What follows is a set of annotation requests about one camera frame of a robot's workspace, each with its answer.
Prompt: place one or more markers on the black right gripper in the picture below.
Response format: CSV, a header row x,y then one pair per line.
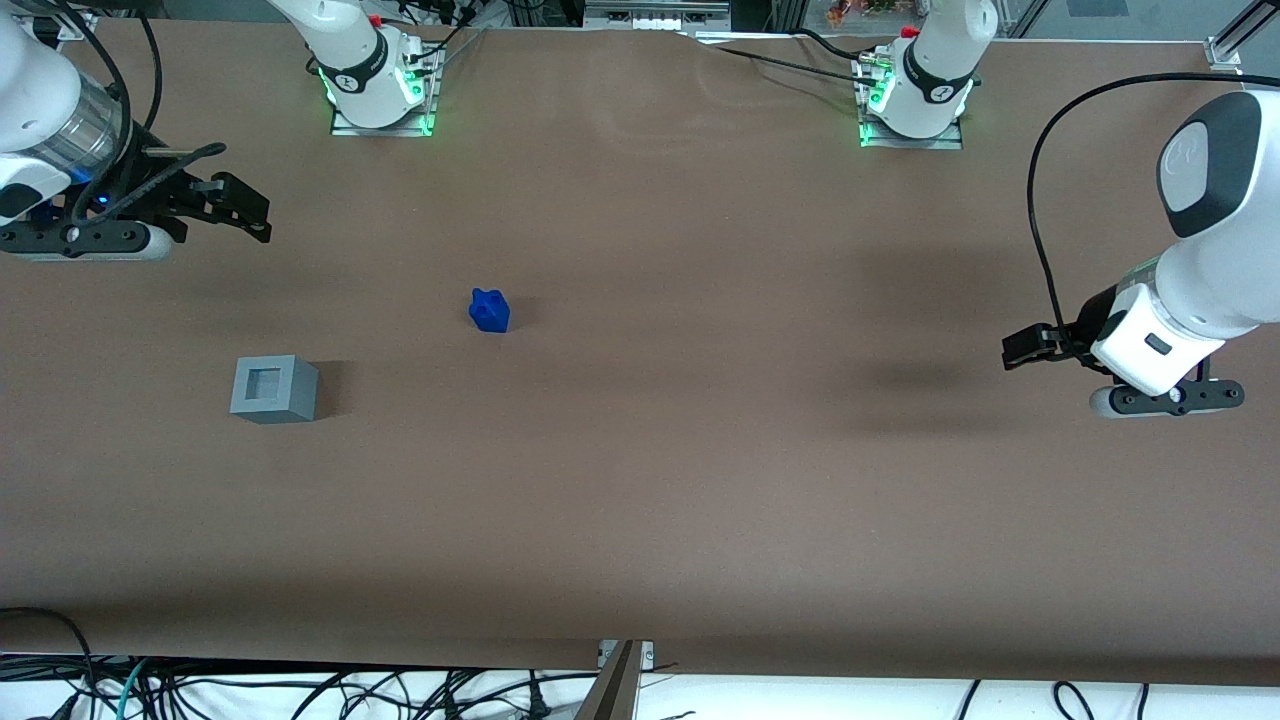
x,y
152,190

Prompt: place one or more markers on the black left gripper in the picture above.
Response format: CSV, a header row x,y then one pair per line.
x,y
1086,325

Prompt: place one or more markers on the blue plastic part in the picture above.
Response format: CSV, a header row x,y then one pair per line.
x,y
490,312

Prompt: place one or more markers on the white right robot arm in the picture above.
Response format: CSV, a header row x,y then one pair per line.
x,y
350,60

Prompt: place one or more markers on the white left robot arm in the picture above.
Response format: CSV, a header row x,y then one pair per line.
x,y
1210,270

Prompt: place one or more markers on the gray cube base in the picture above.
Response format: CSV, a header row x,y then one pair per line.
x,y
298,395

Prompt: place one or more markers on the brown table cover mat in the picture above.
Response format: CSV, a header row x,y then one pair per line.
x,y
640,470

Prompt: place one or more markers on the dark metal beam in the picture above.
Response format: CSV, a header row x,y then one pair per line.
x,y
615,695

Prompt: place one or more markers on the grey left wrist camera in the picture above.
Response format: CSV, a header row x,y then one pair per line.
x,y
1160,398

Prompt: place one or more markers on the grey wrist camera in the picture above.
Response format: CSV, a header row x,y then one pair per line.
x,y
1160,398
100,242

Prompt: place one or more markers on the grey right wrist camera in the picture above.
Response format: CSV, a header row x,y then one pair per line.
x,y
100,242

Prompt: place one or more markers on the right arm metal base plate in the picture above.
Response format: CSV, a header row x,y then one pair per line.
x,y
400,130

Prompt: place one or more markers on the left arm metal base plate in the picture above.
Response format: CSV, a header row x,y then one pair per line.
x,y
945,143

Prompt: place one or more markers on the metal corner bracket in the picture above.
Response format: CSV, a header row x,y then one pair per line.
x,y
1225,55

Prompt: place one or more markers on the aluminium frame rail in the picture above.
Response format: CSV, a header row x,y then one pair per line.
x,y
655,15

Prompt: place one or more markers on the small metal table bracket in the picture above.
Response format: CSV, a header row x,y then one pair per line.
x,y
648,655

